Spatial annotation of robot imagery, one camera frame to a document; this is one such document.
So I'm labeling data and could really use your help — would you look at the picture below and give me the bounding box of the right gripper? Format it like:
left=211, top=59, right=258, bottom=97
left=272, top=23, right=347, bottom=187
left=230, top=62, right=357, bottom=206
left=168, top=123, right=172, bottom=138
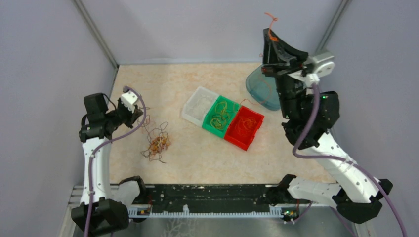
left=260, top=27, right=310, bottom=120

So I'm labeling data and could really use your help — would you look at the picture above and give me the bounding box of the cable bundle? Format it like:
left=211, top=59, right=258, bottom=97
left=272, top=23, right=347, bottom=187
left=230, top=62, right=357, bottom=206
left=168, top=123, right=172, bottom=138
left=136, top=106, right=172, bottom=164

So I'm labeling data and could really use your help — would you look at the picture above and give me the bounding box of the red cable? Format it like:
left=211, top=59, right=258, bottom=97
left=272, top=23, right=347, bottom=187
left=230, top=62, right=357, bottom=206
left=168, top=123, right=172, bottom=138
left=233, top=116, right=258, bottom=136

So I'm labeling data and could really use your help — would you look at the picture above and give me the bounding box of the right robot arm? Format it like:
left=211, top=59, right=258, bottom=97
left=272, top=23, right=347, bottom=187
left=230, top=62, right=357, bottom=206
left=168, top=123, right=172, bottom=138
left=261, top=28, right=393, bottom=224

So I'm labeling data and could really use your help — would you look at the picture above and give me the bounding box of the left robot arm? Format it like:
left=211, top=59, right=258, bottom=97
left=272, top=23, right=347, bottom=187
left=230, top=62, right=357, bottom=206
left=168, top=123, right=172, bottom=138
left=71, top=88, right=148, bottom=237

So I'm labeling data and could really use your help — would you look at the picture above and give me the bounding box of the teal transparent tub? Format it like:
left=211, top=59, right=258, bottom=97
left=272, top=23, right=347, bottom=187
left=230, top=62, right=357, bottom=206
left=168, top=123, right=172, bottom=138
left=245, top=65, right=281, bottom=111

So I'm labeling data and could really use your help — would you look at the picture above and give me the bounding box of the white plastic bin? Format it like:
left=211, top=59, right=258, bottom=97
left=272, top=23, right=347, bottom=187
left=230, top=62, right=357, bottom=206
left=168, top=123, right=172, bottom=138
left=181, top=86, right=219, bottom=127

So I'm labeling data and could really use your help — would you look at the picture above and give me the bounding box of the red plastic bin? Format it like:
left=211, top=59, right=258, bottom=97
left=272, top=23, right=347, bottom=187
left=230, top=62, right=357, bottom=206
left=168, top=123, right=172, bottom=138
left=224, top=106, right=264, bottom=151

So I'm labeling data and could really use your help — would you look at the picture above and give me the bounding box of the green plastic bin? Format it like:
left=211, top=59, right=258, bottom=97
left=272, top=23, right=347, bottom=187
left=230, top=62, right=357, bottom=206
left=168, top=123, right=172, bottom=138
left=202, top=95, right=241, bottom=139

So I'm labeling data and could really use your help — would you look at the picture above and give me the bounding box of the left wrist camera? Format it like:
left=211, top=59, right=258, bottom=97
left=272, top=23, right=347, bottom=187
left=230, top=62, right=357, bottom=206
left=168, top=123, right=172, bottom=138
left=120, top=90, right=138, bottom=114

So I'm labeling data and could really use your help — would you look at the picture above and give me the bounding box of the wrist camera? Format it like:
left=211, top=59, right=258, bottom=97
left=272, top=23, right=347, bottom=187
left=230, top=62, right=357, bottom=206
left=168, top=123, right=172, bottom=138
left=120, top=90, right=138, bottom=114
left=288, top=49, right=335, bottom=86

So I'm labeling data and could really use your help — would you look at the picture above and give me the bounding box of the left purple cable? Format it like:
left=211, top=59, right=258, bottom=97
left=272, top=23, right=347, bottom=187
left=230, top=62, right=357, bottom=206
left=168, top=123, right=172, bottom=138
left=83, top=85, right=148, bottom=237

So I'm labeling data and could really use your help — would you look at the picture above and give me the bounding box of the purple cable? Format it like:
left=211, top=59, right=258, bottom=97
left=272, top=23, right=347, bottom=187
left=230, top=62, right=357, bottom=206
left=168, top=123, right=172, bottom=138
left=83, top=85, right=148, bottom=237
left=288, top=83, right=409, bottom=237

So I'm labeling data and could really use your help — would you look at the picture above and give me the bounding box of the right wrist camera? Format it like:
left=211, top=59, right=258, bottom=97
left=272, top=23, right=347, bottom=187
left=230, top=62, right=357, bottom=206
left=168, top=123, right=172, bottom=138
left=288, top=49, right=335, bottom=86

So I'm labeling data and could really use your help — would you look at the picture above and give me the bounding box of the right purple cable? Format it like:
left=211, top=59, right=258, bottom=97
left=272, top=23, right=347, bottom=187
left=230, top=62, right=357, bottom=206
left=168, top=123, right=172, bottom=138
left=288, top=83, right=409, bottom=237

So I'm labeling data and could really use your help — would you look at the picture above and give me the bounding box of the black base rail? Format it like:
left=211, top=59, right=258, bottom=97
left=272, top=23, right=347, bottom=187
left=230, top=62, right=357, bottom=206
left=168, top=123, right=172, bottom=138
left=133, top=184, right=309, bottom=213

